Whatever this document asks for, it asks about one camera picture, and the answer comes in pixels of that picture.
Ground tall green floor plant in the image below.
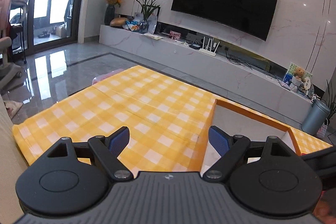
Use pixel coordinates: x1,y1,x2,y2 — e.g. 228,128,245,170
326,81,336,123

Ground dark vase yellow flowers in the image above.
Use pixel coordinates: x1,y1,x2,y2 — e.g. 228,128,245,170
104,0,121,26

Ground grey cylindrical trash bin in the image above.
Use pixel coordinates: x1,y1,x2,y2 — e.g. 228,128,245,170
301,100,330,136

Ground white wifi router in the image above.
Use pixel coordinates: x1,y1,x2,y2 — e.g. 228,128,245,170
199,38,220,57

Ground green plant in glass vase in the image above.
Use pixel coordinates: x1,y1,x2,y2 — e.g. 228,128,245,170
135,0,160,34

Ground teddy bear plush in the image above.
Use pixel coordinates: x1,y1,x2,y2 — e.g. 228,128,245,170
289,67,305,93

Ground golden bread ornament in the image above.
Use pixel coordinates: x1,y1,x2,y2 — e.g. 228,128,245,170
109,18,127,27

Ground marble TV console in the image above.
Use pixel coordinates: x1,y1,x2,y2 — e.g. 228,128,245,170
99,26,311,123

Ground yellow checkered tablecloth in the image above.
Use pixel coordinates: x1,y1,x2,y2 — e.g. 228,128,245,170
13,66,329,174

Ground pink office chair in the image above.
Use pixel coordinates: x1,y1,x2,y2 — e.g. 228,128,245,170
1,0,22,89

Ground orange open storage box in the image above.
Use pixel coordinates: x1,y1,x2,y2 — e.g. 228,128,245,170
194,100,299,174

